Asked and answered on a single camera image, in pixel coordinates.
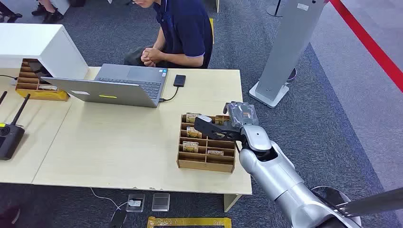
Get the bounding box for red floor tape line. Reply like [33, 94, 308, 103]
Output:
[328, 0, 403, 94]

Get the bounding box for yellow floor tape frame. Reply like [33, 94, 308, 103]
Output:
[146, 216, 232, 228]

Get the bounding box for wooden rack with yellow base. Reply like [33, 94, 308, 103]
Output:
[15, 58, 70, 102]

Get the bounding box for black round stand base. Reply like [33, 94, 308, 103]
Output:
[266, 0, 285, 18]

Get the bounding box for floor socket with white plug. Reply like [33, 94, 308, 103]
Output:
[125, 193, 146, 213]

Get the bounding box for small black flat device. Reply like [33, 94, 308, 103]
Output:
[173, 74, 187, 88]

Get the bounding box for grey standing kiosk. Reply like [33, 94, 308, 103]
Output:
[249, 0, 329, 109]

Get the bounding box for wooden card holder rack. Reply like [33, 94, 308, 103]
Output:
[176, 113, 237, 174]

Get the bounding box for grey open laptop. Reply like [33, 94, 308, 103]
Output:
[41, 64, 169, 109]

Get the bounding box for plastic-wrapped wrist camera box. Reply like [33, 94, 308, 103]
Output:
[223, 101, 259, 128]

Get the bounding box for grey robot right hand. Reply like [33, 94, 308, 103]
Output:
[193, 115, 244, 142]

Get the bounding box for black device cable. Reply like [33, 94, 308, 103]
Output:
[159, 86, 180, 103]

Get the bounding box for black flat floor object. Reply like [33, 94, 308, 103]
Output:
[109, 209, 127, 228]

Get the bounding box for white box cabinet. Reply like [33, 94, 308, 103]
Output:
[0, 23, 90, 80]

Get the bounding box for person's right hand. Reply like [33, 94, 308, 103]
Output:
[141, 51, 156, 67]

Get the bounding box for bystander's black shoes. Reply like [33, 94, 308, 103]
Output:
[31, 0, 65, 25]
[0, 1, 23, 24]

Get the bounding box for white floor cable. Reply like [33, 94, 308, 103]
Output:
[90, 187, 130, 221]

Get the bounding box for black router with antennas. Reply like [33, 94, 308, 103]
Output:
[0, 91, 31, 161]

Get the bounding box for desk leg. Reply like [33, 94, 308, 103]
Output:
[223, 194, 242, 213]

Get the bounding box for person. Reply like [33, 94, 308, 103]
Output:
[124, 0, 214, 69]

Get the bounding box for closed metal floor socket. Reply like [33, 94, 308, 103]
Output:
[151, 192, 171, 212]

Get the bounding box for person's left hand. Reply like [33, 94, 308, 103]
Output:
[143, 47, 163, 64]

